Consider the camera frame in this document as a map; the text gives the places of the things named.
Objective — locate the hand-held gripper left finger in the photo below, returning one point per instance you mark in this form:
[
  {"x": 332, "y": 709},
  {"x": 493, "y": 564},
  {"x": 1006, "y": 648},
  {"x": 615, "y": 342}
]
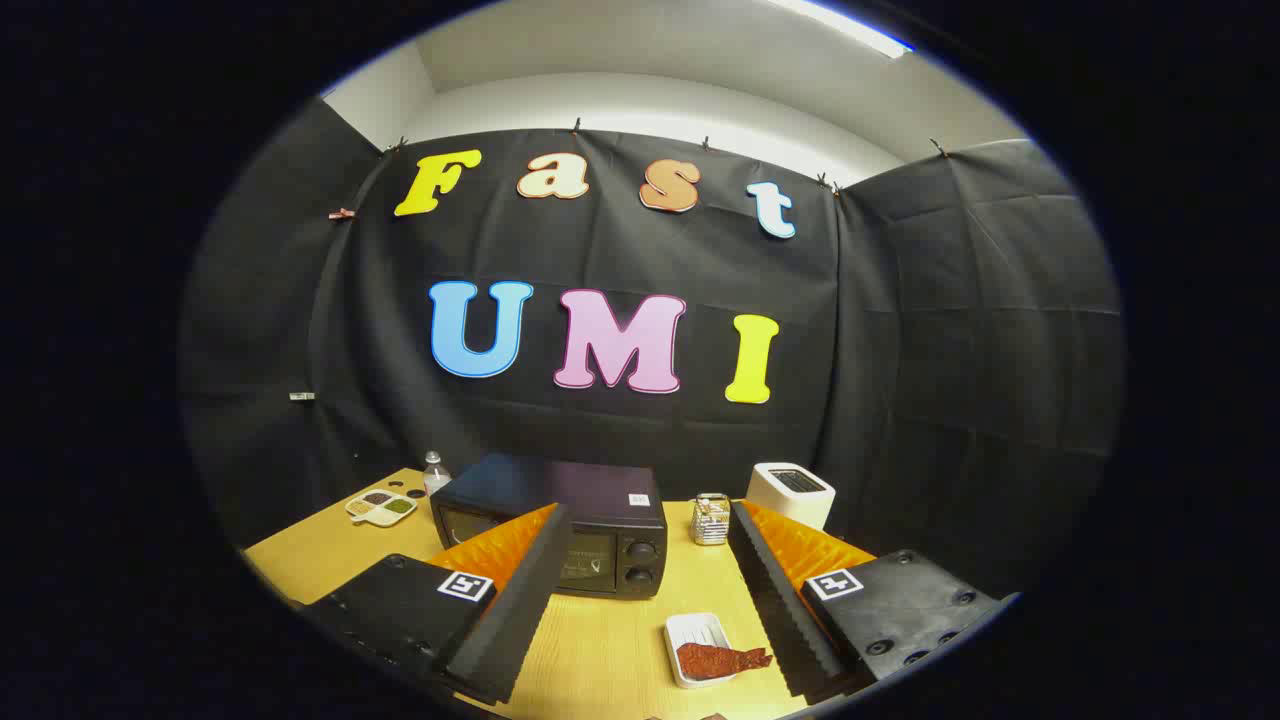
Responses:
[{"x": 520, "y": 610}]

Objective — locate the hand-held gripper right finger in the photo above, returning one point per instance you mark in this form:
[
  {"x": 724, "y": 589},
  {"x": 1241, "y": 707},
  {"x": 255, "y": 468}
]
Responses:
[{"x": 775, "y": 600}]

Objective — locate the reddish brown meat strip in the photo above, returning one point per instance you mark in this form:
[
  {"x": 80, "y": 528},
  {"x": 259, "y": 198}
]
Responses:
[{"x": 710, "y": 660}]

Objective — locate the black toaster oven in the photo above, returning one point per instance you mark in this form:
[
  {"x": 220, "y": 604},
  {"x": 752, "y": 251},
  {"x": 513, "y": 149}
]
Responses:
[{"x": 600, "y": 490}]

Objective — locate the white bread toaster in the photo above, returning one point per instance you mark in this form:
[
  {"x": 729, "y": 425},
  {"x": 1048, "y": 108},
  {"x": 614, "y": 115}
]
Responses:
[{"x": 790, "y": 500}]

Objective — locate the white ribbed tray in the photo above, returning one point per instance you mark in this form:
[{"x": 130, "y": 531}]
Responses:
[{"x": 695, "y": 630}]

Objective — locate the clear plastic bottle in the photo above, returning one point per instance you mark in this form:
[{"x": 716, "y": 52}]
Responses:
[{"x": 436, "y": 480}]

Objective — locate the white divided seasoning dish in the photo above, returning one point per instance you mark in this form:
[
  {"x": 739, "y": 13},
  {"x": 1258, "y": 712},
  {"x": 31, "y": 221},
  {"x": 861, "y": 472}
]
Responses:
[{"x": 380, "y": 510}]

